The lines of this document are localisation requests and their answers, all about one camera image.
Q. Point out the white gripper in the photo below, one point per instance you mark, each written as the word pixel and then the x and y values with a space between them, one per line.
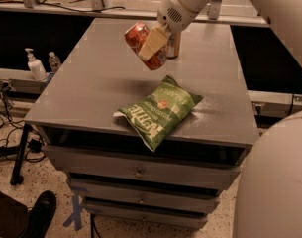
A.
pixel 172 13

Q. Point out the red coke can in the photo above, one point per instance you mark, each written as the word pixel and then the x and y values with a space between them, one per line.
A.
pixel 135 38

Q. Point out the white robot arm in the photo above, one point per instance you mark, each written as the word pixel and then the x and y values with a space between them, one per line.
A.
pixel 269 199

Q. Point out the gold soda can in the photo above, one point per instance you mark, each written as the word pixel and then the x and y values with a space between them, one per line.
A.
pixel 173 45

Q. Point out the grey drawer cabinet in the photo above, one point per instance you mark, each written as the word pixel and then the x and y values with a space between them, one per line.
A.
pixel 106 161

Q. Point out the green Kettle chips bag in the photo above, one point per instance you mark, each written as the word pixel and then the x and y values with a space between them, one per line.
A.
pixel 157 115

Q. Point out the small clear plastic bottle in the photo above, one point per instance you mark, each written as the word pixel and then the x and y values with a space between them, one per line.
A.
pixel 54 62

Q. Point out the white pump soap bottle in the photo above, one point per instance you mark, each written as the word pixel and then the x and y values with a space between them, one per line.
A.
pixel 35 65

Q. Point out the blue tape cross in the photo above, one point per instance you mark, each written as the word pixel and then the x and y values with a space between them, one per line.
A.
pixel 77 218

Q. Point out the black metal stand leg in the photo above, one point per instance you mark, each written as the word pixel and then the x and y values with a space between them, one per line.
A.
pixel 16 177

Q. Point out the black shoe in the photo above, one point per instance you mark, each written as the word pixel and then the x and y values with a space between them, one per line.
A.
pixel 40 217

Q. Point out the dark trouser leg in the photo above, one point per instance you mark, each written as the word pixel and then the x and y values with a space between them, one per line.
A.
pixel 13 217

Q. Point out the grey metal ledge rail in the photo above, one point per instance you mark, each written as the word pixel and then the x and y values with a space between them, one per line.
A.
pixel 20 81

